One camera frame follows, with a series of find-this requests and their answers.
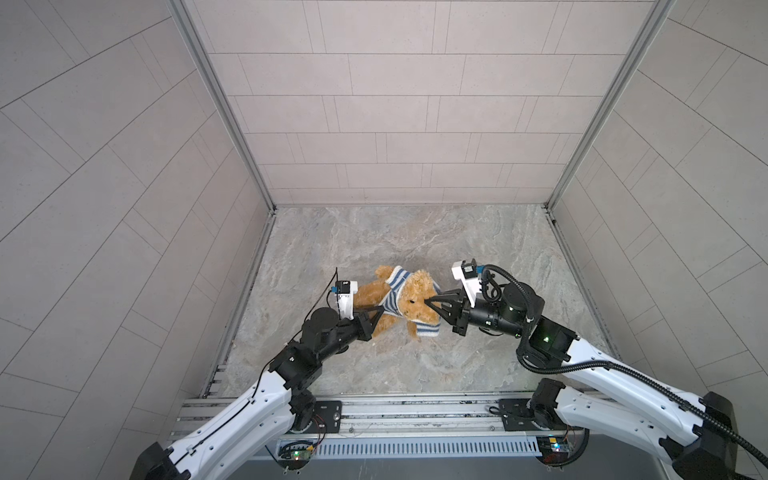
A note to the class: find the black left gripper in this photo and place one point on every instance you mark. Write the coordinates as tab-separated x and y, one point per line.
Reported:
365	328

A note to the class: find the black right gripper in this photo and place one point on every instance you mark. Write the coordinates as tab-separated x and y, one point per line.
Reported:
458	317

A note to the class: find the blue white striped knit sweater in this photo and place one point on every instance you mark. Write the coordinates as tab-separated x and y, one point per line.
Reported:
405	299

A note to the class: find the brown plush teddy bear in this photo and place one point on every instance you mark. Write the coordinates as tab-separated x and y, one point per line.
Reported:
372	293

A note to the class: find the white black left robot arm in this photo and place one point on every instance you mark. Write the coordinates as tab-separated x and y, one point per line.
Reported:
279	401

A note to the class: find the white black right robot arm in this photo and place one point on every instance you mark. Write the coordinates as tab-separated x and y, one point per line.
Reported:
584	387

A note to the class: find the left green circuit board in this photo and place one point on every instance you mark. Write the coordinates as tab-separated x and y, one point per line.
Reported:
297	454

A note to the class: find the green circuit board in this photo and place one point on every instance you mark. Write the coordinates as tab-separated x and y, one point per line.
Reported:
297	454
553	449

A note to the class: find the right green circuit board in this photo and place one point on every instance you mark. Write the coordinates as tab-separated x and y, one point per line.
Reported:
553	449

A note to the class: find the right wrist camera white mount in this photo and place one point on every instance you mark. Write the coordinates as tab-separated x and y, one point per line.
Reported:
468	273

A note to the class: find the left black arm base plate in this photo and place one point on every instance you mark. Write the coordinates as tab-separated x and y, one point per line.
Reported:
325	418

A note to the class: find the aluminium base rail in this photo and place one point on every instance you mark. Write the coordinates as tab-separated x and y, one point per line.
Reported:
410	427

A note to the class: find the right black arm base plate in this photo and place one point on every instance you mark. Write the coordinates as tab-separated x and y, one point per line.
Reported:
518	415

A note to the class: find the left aluminium corner post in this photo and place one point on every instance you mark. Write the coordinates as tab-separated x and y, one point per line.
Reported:
190	35

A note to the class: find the aluminium corner post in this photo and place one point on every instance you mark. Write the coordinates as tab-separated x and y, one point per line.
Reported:
190	35
647	33

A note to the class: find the right aluminium corner post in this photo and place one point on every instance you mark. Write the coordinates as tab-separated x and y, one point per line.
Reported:
647	33

